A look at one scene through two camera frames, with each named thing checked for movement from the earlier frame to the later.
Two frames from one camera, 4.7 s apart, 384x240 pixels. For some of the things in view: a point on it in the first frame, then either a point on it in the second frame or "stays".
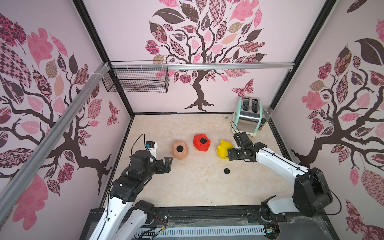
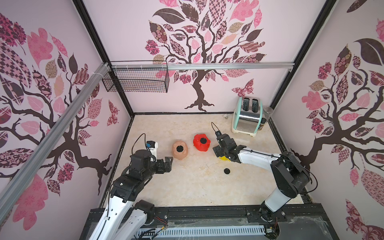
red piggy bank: [201, 142] stays
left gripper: [162, 169] stays
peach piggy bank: [180, 149] stays
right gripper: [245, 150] to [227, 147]
